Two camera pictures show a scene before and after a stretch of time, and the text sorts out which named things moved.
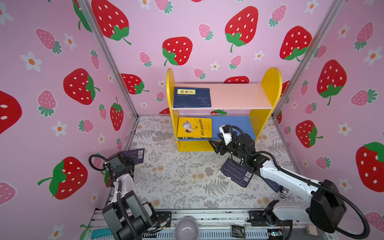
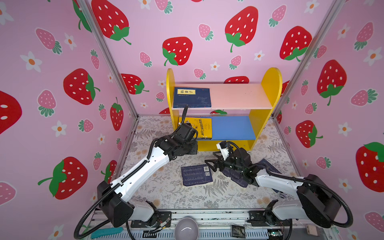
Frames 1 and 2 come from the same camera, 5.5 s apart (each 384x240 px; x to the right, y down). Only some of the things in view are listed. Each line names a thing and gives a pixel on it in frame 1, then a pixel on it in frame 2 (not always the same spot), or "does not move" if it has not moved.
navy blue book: (189, 97) does not move
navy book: (240, 173) does not move
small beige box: (311, 229) does not move
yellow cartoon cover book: (194, 128) does not move
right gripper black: (219, 144) -> (221, 161)
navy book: (137, 154) -> (196, 174)
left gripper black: (128, 161) -> (194, 145)
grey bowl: (186, 228) does not move
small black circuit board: (238, 231) does not move
